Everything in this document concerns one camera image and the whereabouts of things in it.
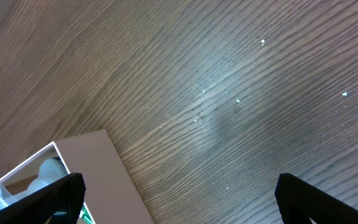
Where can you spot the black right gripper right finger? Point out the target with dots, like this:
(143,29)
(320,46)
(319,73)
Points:
(300,202)

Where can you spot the clear bottle dark liquid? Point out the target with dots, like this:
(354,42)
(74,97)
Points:
(29,179)

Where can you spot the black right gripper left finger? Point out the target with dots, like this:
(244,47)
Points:
(59,203)

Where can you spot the green white soap packet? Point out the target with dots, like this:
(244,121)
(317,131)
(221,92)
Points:
(85,216)

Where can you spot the white cardboard box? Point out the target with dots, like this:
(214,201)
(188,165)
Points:
(111,196)

